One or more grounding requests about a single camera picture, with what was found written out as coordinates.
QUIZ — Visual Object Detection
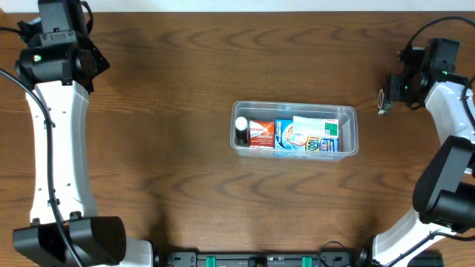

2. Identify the white Panadol box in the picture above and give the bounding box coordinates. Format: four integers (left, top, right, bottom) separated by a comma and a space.
292, 116, 339, 139

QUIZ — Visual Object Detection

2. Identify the blue Kool Fever box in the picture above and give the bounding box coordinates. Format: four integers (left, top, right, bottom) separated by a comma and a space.
274, 119, 340, 152

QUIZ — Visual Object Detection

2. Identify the clear plastic container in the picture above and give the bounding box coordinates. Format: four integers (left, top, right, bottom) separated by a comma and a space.
230, 101, 358, 160

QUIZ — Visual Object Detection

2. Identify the red Panadol box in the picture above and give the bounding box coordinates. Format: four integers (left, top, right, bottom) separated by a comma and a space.
249, 120, 275, 148

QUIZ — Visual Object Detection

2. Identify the black bottle white cap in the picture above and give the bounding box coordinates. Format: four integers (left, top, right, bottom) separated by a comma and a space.
235, 116, 249, 146

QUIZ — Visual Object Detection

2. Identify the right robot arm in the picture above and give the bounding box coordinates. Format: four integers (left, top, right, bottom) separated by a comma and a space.
358, 39, 474, 266

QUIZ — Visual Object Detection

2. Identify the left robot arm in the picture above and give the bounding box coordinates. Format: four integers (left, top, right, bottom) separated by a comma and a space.
13, 0, 154, 266

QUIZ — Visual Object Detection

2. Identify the left black cable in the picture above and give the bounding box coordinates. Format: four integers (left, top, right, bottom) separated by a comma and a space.
0, 0, 94, 267

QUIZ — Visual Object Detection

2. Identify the black cable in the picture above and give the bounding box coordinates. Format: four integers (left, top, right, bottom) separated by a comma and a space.
0, 0, 94, 267
385, 15, 475, 267

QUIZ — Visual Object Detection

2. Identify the right black cable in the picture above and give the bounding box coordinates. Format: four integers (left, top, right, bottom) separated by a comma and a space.
385, 15, 475, 267

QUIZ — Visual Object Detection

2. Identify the black mounting rail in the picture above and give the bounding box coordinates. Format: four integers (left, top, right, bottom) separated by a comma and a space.
154, 249, 363, 267

